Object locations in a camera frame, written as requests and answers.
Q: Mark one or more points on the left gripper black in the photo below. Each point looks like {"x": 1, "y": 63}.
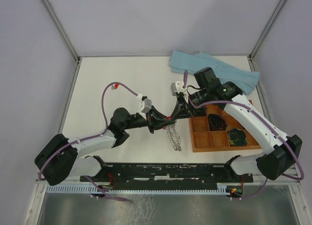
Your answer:
{"x": 150, "y": 122}

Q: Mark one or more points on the light blue cloth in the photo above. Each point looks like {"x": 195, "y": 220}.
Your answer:
{"x": 246, "y": 81}

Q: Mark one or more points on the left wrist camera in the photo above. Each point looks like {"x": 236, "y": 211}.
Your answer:
{"x": 145, "y": 105}

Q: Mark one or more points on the wooden compartment tray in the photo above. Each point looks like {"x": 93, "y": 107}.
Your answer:
{"x": 205, "y": 140}

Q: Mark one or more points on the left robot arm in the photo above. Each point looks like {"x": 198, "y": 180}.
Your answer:
{"x": 62, "y": 157}

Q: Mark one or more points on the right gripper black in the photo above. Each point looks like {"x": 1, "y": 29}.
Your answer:
{"x": 185, "y": 104}

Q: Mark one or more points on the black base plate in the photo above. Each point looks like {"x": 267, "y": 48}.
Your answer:
{"x": 211, "y": 173}

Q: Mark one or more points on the white slotted cable duct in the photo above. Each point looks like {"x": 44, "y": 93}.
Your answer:
{"x": 147, "y": 187}

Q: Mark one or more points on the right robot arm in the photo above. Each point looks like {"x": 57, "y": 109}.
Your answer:
{"x": 280, "y": 151}

